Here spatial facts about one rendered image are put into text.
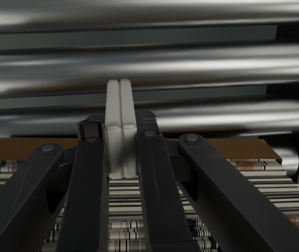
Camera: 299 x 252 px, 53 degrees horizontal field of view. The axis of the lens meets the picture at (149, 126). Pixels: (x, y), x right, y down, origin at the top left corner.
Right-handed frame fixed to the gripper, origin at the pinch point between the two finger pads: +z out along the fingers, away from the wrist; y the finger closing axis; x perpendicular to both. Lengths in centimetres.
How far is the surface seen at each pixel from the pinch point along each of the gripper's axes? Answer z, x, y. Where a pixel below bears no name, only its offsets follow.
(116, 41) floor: 93, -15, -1
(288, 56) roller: 13.6, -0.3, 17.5
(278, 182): 5.3, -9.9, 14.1
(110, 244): -1.2, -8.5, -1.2
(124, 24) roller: 13.9, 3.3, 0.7
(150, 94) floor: 93, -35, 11
